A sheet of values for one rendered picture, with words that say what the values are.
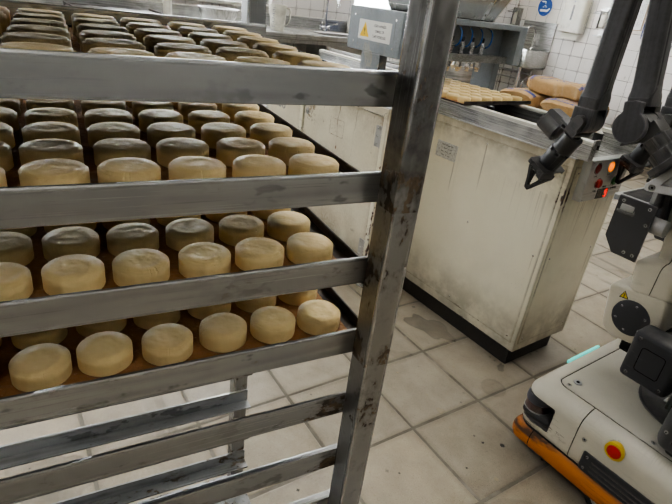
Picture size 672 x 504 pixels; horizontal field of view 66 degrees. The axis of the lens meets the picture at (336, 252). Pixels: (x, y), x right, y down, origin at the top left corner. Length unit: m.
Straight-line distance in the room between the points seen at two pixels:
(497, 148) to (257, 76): 1.60
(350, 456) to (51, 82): 0.49
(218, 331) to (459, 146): 1.63
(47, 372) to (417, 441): 1.35
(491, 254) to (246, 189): 1.65
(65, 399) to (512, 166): 1.66
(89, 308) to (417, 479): 1.30
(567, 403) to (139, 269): 1.35
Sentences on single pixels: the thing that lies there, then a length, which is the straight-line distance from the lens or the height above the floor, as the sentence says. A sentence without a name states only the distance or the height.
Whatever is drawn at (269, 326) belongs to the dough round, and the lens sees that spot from 0.57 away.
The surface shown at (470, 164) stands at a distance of 2.04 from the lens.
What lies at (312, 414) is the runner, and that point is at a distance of 0.62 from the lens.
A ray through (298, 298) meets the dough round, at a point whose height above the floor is 0.87.
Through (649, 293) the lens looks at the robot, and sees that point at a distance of 1.63.
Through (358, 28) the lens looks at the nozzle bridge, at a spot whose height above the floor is 1.10.
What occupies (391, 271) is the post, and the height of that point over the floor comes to 0.97.
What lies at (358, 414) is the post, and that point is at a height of 0.79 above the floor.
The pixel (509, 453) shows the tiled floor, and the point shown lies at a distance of 1.81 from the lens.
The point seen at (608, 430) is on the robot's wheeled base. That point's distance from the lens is 1.61.
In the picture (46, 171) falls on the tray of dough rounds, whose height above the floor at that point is 1.06.
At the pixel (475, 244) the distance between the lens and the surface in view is 2.07.
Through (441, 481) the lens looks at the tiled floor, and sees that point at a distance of 1.65.
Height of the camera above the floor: 1.21
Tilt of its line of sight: 26 degrees down
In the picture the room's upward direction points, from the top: 7 degrees clockwise
